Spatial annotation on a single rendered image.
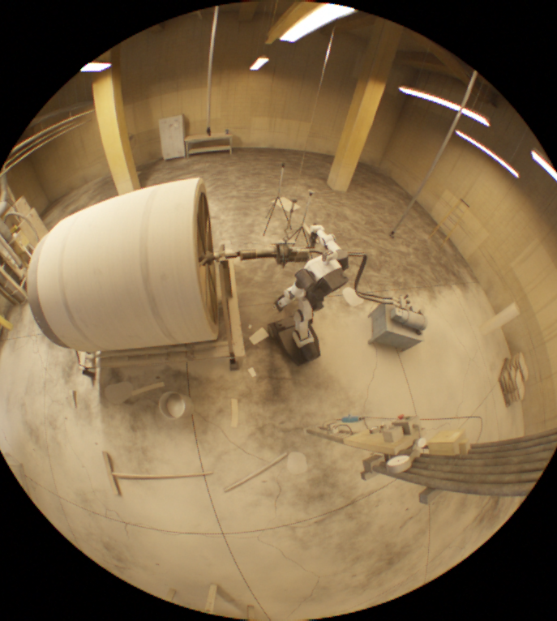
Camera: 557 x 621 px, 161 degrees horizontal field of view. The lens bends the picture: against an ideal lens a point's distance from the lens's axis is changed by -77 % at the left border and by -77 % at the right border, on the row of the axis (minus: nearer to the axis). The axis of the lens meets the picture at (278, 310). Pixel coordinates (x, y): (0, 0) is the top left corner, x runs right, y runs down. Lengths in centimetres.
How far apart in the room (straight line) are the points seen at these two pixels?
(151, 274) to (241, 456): 208
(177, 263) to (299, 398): 200
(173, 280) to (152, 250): 26
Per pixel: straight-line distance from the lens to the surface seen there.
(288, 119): 988
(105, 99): 582
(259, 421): 244
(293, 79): 988
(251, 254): 208
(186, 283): 134
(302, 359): 241
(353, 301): 329
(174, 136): 889
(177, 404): 238
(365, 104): 604
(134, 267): 145
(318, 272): 148
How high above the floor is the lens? 243
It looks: 60 degrees down
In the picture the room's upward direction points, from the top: 15 degrees clockwise
